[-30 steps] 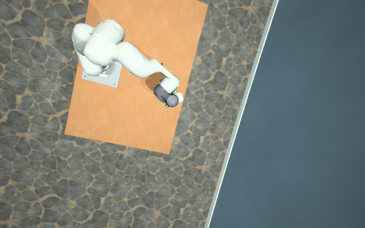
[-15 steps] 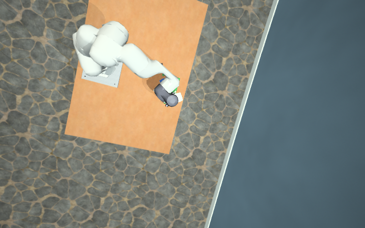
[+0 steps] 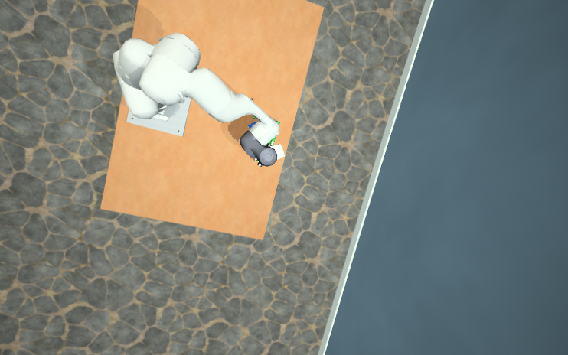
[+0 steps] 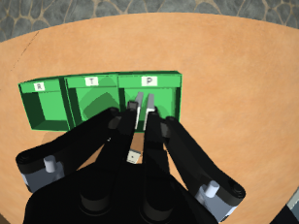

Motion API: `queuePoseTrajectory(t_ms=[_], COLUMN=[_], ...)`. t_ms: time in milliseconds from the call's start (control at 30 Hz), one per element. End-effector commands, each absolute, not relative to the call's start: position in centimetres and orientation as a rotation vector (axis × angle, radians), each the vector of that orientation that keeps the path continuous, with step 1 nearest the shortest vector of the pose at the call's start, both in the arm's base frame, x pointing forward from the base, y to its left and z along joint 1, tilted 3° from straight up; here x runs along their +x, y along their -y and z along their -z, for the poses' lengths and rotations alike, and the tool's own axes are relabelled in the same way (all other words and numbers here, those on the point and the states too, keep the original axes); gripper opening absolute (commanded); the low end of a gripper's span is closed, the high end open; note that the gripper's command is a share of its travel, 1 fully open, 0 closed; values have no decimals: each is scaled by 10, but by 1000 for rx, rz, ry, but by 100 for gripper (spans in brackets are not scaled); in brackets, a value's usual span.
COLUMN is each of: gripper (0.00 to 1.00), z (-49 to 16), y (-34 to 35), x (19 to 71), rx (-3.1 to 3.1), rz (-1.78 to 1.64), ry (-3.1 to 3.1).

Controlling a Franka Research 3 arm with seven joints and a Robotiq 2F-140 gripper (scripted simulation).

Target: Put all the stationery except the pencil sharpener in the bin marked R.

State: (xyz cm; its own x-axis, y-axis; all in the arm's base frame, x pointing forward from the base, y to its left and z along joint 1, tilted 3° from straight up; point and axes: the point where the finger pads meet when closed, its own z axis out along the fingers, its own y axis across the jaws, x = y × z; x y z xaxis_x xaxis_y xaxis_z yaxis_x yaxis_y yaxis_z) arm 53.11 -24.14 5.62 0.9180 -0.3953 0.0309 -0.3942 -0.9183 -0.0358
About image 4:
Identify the white domino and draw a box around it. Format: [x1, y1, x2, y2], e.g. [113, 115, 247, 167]
[127, 148, 141, 164]

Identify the green three-compartment bin rack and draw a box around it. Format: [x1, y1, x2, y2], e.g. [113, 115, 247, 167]
[17, 71, 183, 133]

